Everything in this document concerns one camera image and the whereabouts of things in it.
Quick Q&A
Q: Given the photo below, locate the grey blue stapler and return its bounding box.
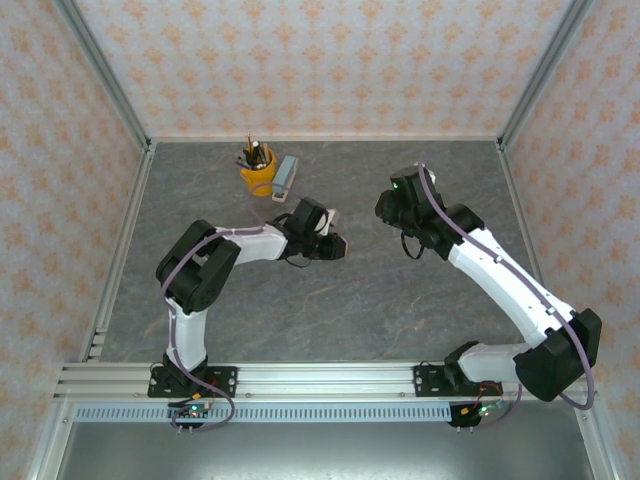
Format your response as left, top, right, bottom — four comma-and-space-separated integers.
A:
271, 155, 300, 203

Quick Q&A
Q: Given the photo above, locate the yellow pen holder cup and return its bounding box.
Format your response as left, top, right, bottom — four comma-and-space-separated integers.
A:
239, 147, 279, 197

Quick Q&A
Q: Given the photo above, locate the grey metal shelf panel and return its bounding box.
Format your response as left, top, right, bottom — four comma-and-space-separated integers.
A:
54, 422, 596, 480

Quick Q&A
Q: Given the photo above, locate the controller board with green light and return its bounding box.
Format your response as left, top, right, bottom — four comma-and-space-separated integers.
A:
448, 397, 507, 431
167, 401, 215, 435

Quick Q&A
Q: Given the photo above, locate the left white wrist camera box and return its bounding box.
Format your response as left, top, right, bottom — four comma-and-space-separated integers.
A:
319, 207, 344, 237

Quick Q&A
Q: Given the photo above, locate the right thin black wrist cable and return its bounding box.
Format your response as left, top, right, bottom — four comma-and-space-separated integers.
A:
399, 230, 425, 260

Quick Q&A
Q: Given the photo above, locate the aluminium table edge rail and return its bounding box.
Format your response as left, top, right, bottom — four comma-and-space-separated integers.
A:
79, 144, 156, 362
497, 142, 571, 361
149, 134, 501, 145

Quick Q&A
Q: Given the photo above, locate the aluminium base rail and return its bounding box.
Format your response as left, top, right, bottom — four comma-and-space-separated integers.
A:
52, 362, 600, 401

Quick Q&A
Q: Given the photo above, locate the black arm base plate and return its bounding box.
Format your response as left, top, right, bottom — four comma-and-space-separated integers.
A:
412, 364, 502, 399
147, 366, 239, 399

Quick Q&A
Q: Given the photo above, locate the grey slotted cable duct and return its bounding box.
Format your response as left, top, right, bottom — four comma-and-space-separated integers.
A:
73, 403, 464, 424

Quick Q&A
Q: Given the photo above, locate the aluminium frame post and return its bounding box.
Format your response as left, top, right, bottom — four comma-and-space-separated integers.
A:
52, 0, 154, 154
496, 0, 596, 151

